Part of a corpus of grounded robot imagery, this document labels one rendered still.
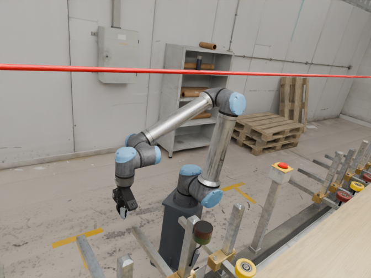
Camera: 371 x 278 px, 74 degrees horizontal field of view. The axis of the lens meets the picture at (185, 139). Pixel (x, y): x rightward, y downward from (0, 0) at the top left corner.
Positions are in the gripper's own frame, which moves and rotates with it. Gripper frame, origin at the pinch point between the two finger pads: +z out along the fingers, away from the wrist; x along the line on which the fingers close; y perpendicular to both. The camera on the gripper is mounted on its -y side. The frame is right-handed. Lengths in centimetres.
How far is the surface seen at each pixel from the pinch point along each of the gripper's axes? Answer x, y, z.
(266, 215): -52, -45, -13
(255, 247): -52, -45, 9
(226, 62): -245, 166, -56
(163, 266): 1.1, -35.2, -3.4
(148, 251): 2.3, -26.0, -3.3
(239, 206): -27, -44, -28
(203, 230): -2, -49, -32
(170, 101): -156, 175, 1
